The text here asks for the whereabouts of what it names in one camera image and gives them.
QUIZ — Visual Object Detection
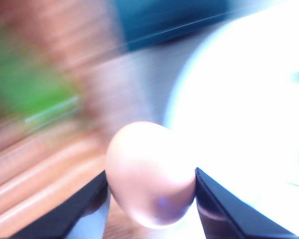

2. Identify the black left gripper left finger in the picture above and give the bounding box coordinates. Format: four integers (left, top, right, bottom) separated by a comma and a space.
11, 171, 108, 239

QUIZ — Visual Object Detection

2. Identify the blue plate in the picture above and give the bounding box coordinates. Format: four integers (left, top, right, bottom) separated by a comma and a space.
167, 0, 299, 236

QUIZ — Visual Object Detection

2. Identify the green toy vegetable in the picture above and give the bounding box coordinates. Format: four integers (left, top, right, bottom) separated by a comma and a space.
0, 46, 81, 125

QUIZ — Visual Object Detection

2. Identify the brown egg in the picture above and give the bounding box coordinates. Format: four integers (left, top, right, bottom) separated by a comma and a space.
105, 121, 196, 228

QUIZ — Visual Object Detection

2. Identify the black tray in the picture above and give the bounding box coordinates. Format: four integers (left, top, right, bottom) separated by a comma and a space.
116, 0, 235, 50

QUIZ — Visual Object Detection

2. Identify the brown wicker basket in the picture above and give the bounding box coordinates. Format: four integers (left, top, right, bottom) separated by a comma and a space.
0, 0, 126, 239

